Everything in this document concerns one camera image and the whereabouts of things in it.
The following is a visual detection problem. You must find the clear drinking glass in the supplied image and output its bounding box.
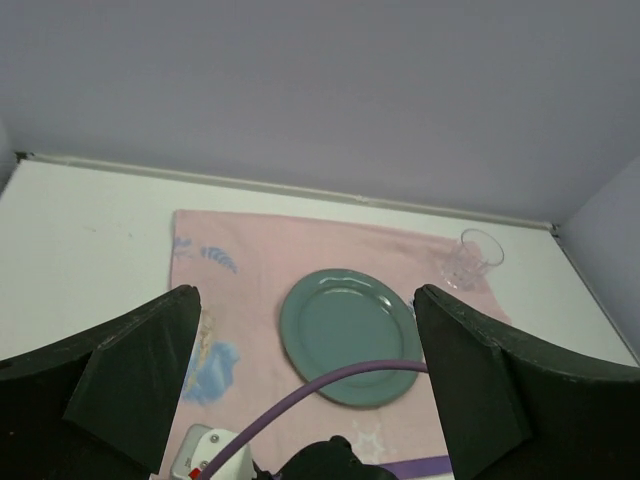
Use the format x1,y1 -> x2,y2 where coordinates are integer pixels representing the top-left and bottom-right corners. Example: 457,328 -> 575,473
441,228 -> 505,291

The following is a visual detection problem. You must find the teal ceramic plate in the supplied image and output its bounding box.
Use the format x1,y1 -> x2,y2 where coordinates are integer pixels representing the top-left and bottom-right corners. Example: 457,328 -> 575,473
279,268 -> 423,381

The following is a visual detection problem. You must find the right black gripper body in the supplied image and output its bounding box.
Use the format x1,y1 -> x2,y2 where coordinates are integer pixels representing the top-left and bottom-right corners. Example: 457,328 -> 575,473
259,435 -> 385,480

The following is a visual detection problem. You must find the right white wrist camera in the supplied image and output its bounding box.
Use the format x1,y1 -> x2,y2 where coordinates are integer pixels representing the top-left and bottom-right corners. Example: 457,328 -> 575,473
169,424 -> 258,480

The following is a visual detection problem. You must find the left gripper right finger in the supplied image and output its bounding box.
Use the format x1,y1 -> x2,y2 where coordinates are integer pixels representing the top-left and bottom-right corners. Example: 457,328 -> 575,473
414,285 -> 639,479

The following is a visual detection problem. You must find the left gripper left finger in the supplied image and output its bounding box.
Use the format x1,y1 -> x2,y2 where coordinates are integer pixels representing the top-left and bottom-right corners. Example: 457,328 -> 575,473
1,285 -> 201,480

